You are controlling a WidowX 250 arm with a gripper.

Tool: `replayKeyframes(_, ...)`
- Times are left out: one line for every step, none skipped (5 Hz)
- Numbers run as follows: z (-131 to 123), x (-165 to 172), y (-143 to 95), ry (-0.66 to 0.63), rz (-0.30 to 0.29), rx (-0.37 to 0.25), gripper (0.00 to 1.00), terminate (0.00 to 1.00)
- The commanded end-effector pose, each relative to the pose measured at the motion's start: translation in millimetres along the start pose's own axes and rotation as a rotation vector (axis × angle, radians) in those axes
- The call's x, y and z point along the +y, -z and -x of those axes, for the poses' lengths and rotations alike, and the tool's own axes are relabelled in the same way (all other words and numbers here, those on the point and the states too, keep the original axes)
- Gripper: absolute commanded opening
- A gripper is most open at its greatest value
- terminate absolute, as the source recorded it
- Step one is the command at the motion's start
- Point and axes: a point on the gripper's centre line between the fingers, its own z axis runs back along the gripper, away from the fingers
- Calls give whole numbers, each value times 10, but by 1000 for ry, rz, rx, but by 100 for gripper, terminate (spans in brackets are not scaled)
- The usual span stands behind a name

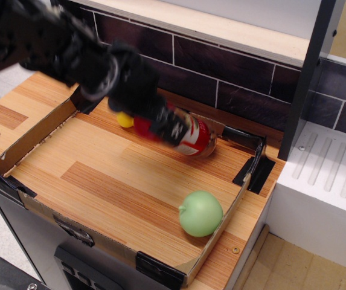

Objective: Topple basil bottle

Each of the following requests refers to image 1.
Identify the white toy sink drainboard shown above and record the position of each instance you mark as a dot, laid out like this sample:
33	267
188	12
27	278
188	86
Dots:
308	206

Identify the yellow toy bell pepper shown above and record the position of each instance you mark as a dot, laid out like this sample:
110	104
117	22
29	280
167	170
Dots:
125	120

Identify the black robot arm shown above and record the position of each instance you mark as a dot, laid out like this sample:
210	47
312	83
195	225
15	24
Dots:
52	41

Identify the green toy apple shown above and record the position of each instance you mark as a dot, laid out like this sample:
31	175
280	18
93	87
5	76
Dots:
200	214

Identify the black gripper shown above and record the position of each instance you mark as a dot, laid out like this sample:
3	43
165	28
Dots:
135	93

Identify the light wooden shelf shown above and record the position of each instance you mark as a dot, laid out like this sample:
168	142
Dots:
239	36

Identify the dark grey vertical post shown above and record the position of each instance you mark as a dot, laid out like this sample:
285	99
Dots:
296	119

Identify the grey kitchen cabinet front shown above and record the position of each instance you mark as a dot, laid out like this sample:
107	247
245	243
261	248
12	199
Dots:
39	239

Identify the black oven control panel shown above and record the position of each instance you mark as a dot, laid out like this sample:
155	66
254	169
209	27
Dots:
80	275

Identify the cardboard fence with black tape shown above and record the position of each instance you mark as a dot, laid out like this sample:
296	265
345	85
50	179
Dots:
110	189

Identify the red lid spice bottle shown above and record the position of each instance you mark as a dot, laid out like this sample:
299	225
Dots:
199	141

